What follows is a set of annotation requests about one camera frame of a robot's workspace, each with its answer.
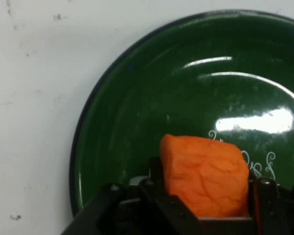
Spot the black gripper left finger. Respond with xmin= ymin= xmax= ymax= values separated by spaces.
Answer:
xmin=60 ymin=156 xmax=202 ymax=235

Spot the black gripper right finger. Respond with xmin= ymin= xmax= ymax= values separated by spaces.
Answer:
xmin=247 ymin=168 xmax=294 ymax=235

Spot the green enamel plate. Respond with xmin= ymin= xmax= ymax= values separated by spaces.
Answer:
xmin=69 ymin=9 xmax=294 ymax=218

